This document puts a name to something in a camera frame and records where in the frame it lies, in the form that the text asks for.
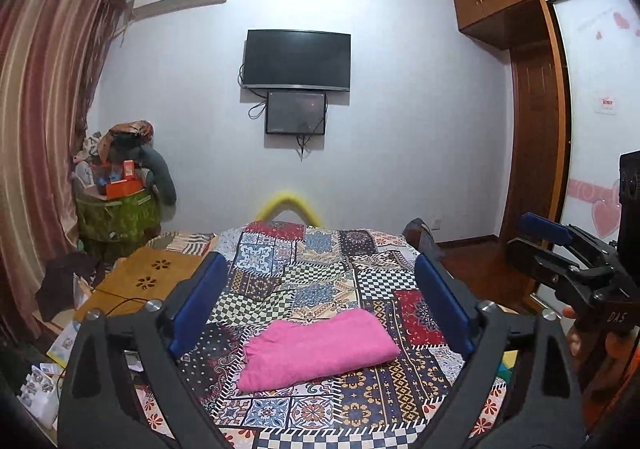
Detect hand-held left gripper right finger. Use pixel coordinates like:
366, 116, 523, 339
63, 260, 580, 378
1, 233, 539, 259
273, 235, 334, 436
413, 253, 587, 449

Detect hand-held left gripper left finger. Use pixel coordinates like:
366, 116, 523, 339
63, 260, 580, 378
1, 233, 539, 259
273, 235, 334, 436
57, 251, 236, 449

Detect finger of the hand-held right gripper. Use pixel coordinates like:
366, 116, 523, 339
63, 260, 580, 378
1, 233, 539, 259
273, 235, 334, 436
519, 212, 621, 257
504, 237, 623, 302

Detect pink small garment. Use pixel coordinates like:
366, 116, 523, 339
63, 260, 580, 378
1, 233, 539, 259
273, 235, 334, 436
237, 308, 402, 393

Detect person's right forearm orange sleeve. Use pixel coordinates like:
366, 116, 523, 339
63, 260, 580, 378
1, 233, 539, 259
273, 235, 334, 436
582, 346, 640, 437

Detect person's right hand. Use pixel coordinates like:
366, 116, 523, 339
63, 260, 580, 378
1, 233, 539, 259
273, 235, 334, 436
561, 306, 585, 358

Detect striped beige cloth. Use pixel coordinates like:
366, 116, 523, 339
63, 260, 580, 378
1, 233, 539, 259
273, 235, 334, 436
149, 230, 219, 258

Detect wooden bed table flower cutouts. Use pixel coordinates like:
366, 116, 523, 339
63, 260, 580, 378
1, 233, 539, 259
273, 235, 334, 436
73, 244, 202, 326

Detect dark cloth on bed corner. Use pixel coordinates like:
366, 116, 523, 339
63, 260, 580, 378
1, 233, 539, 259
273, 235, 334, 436
402, 217, 447, 261

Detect white wardrobe door pink hearts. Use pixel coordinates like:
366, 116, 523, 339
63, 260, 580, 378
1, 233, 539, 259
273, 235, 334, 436
544, 0, 640, 317

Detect green covered basket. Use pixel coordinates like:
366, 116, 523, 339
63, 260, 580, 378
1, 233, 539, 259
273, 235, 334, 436
75, 189, 164, 256

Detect patchwork patterned blanket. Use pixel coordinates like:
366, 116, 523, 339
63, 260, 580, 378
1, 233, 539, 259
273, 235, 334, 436
127, 220, 509, 449

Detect yellow foam arch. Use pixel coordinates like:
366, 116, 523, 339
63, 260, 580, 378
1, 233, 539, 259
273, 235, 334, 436
254, 189, 324, 228

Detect dark purple cloth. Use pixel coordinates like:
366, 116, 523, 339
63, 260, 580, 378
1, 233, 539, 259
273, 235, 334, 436
34, 251, 109, 323

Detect flat orange box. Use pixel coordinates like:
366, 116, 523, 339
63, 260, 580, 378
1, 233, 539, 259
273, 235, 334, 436
104, 178, 144, 200

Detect yellow blue booklet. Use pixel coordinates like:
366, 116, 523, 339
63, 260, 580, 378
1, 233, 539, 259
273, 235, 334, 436
46, 320, 82, 366

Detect brown patterned cloth bundle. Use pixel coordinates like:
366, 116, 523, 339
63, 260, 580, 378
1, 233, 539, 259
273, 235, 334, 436
97, 118, 155, 160

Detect white patterned box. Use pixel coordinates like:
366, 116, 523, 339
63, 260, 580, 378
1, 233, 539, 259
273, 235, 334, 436
16, 363, 62, 431

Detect small black monitor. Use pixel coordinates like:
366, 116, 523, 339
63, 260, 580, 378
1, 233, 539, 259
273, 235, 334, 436
264, 90, 329, 136

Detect striped red beige curtain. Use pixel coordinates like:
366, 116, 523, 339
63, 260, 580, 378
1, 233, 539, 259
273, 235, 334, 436
0, 0, 132, 347

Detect thin black cable on table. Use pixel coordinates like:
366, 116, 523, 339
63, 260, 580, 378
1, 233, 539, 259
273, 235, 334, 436
102, 295, 153, 319

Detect black looped television cable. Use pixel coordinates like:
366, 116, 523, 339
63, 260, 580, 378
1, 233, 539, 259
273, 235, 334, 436
248, 88, 268, 120

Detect large black wall television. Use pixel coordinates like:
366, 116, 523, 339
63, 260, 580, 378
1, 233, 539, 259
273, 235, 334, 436
241, 28, 352, 93

